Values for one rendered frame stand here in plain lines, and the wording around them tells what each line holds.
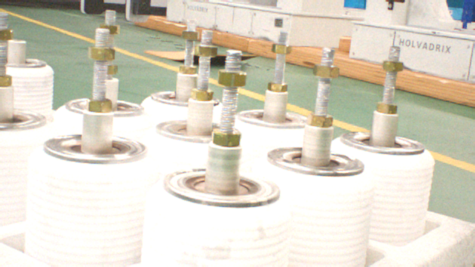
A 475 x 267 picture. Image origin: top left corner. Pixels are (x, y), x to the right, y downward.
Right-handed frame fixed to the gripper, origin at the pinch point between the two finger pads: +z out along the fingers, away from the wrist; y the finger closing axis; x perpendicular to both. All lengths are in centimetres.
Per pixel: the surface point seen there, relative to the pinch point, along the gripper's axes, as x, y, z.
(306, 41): 278, -195, 27
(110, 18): -0.3, 0.0, 1.4
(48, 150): -14.1, 12.4, 9.7
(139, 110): 1.7, 2.5, 9.8
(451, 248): 15.4, 29.2, 17.8
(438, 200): 87, -8, 36
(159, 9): 444, -522, 34
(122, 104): 2.2, -0.8, 9.9
